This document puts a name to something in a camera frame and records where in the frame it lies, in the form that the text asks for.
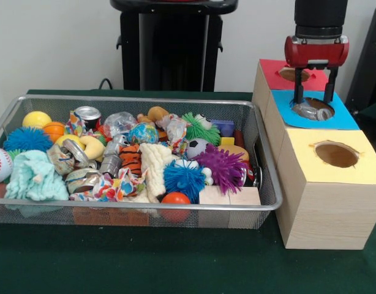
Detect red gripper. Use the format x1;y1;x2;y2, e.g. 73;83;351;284
284;35;350;104

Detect crushed clear bottle blue label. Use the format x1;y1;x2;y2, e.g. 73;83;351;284
291;97;335;121

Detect wooden box with three holes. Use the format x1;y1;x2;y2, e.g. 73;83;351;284
251;59;376;251

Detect shallow mesh bin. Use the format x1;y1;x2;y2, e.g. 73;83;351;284
0;94;284;230

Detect black upright stand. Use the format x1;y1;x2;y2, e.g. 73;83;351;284
344;4;376;108

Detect green covered side table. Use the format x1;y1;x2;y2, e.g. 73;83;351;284
355;98;376;129

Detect green spiky ball with eyes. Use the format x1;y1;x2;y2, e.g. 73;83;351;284
181;111;222;146

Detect purple spiky ball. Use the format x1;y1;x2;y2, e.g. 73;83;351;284
192;143;249;195

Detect small soccer ball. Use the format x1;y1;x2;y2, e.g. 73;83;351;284
186;138;209;160

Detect blue spiky ball with eyes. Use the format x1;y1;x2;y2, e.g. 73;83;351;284
162;159;213;205

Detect globe print ball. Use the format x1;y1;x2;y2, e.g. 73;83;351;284
128;122;160;145

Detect smooth orange ball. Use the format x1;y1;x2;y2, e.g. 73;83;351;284
159;192;192;224

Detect black soda can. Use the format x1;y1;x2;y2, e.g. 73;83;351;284
74;106;102;132

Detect dark green table cloth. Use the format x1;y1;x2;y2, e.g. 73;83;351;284
0;88;376;294

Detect yellow ball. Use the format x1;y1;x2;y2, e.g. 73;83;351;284
21;110;53;129

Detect mint green cloth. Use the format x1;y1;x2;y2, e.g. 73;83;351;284
4;149;70;202

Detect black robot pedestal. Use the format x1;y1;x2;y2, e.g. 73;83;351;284
110;0;239;92

